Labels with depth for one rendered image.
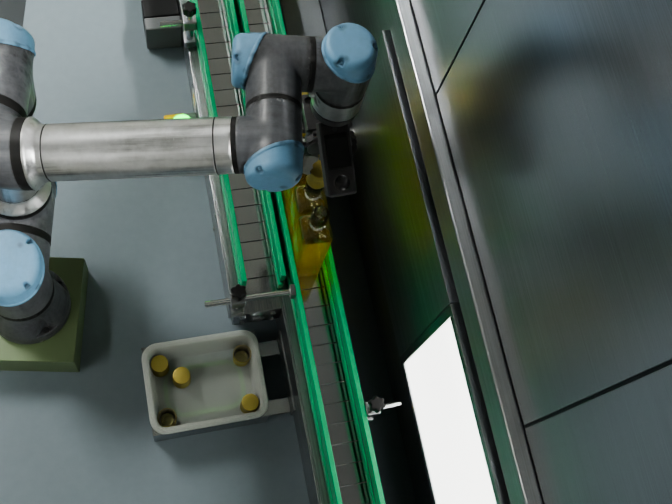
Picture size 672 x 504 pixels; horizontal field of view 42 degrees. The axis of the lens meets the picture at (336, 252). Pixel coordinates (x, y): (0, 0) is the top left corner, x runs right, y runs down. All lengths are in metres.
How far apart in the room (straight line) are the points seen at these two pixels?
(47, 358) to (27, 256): 0.25
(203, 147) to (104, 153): 0.13
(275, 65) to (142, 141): 0.20
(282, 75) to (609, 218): 0.48
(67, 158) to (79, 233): 0.75
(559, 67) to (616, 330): 0.28
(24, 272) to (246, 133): 0.57
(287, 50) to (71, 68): 0.96
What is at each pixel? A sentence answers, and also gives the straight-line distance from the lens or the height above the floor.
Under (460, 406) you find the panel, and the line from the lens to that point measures 1.36.
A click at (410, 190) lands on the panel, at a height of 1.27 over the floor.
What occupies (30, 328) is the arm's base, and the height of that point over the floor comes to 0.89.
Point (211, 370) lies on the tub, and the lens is 1.80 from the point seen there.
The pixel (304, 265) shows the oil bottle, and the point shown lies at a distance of 1.68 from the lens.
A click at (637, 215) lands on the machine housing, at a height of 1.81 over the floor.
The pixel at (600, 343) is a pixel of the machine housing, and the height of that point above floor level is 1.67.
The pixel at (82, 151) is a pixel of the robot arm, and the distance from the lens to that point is 1.17.
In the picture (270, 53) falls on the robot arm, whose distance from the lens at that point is 1.20.
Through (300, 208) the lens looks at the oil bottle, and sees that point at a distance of 1.58.
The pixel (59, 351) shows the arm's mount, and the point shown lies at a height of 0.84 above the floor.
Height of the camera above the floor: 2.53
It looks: 68 degrees down
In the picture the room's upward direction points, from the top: 24 degrees clockwise
